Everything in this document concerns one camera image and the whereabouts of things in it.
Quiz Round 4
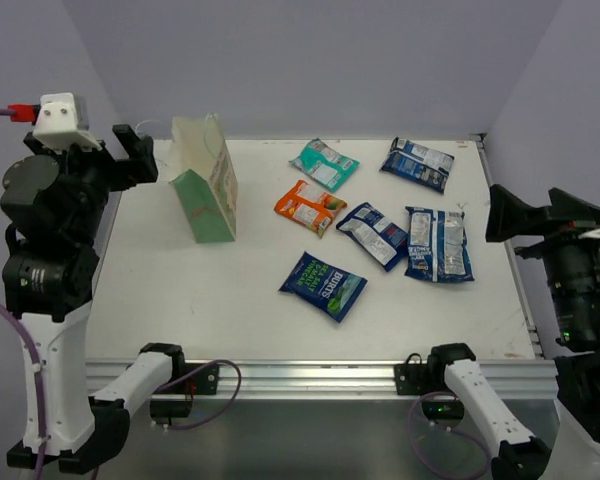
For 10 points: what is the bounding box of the green mint sweets packet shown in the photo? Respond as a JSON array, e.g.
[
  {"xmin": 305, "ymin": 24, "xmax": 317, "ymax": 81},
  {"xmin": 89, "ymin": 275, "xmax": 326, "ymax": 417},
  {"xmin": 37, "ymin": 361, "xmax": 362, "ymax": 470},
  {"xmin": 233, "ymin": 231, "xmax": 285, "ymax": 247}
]
[{"xmin": 289, "ymin": 138, "xmax": 360, "ymax": 193}]

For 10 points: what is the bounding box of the dark blue white snack packet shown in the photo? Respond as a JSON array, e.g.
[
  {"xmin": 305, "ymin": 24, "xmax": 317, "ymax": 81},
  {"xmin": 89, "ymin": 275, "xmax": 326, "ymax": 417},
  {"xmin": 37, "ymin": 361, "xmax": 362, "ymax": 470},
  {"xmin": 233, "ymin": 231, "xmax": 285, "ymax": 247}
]
[{"xmin": 336, "ymin": 202, "xmax": 408, "ymax": 272}]

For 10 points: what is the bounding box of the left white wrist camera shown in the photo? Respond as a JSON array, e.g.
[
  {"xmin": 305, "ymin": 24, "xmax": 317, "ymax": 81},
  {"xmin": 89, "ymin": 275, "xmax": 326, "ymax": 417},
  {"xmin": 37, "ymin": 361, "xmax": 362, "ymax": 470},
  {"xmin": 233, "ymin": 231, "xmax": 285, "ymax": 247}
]
[{"xmin": 32, "ymin": 92, "xmax": 102, "ymax": 153}]

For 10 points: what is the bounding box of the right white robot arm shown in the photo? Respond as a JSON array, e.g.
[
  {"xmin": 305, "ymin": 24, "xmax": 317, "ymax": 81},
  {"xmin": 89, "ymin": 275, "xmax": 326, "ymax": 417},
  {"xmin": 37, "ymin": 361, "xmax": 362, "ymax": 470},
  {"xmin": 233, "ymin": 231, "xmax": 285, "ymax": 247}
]
[{"xmin": 425, "ymin": 184, "xmax": 600, "ymax": 479}]

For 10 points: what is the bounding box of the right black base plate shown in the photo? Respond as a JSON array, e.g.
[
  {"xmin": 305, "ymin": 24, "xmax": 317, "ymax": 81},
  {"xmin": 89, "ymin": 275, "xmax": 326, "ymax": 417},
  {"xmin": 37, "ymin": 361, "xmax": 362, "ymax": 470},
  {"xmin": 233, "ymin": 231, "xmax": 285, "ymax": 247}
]
[{"xmin": 393, "ymin": 363, "xmax": 449, "ymax": 397}]

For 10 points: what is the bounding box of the blue green crisps packet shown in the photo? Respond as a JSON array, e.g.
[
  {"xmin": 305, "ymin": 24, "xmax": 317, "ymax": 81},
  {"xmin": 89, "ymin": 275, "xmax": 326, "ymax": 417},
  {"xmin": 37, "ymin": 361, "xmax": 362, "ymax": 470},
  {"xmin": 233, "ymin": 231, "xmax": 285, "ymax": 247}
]
[{"xmin": 279, "ymin": 252, "xmax": 368, "ymax": 323}]

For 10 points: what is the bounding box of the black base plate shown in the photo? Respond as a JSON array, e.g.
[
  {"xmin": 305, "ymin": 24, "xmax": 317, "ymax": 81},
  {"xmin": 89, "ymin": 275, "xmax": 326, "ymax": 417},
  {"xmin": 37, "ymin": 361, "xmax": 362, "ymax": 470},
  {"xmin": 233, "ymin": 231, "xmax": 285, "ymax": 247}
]
[
  {"xmin": 393, "ymin": 363, "xmax": 449, "ymax": 397},
  {"xmin": 175, "ymin": 363, "xmax": 220, "ymax": 396}
]

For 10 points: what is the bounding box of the green printed paper bag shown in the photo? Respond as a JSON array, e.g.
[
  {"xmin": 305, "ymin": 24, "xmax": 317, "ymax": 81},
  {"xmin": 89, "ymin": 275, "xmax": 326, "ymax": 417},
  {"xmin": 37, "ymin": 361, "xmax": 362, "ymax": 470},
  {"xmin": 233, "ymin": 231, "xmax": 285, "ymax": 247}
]
[{"xmin": 159, "ymin": 113, "xmax": 238, "ymax": 243}]

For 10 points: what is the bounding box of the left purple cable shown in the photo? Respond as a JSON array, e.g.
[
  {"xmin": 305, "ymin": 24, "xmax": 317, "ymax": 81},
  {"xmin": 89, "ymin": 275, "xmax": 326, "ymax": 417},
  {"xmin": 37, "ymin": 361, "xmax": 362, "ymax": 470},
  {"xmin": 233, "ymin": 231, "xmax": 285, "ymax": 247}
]
[{"xmin": 0, "ymin": 102, "xmax": 242, "ymax": 480}]

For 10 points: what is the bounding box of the orange snack packet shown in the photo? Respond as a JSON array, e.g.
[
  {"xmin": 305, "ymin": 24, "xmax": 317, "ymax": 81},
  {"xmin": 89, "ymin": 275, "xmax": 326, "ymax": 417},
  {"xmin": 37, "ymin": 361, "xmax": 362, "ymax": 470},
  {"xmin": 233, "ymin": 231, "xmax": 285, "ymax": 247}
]
[{"xmin": 274, "ymin": 180, "xmax": 347, "ymax": 238}]

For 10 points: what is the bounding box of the aluminium mounting rail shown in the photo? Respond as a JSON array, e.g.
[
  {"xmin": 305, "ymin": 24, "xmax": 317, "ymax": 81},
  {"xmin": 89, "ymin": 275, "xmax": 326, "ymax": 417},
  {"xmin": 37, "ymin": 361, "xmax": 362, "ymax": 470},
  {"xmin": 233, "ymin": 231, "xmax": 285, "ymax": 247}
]
[{"xmin": 84, "ymin": 357, "xmax": 561, "ymax": 401}]

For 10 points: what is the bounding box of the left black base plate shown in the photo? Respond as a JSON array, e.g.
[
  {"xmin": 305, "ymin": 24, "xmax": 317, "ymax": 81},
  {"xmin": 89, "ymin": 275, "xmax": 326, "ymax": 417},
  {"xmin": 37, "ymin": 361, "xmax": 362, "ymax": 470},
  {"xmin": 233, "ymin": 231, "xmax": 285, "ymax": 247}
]
[{"xmin": 175, "ymin": 363, "xmax": 220, "ymax": 396}]

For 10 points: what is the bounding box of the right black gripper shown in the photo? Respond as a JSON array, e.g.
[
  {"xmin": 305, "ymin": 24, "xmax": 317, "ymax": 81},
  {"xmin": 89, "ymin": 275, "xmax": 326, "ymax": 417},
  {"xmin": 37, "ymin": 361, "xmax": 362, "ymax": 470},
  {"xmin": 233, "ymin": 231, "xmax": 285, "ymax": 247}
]
[{"xmin": 490, "ymin": 181, "xmax": 600, "ymax": 344}]

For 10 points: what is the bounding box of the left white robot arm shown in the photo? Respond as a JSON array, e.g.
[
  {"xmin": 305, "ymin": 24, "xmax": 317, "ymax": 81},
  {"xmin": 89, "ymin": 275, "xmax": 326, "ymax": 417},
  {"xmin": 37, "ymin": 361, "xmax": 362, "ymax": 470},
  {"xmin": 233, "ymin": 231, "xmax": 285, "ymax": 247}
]
[{"xmin": 0, "ymin": 124, "xmax": 188, "ymax": 475}]

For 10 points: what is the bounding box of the blue silver tortilla chips packet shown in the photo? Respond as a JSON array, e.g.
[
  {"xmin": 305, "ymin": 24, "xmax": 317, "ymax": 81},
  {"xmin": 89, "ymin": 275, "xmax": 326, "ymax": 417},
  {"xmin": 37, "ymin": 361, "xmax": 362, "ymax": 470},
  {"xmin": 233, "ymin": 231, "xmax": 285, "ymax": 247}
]
[{"xmin": 405, "ymin": 206, "xmax": 474, "ymax": 284}]

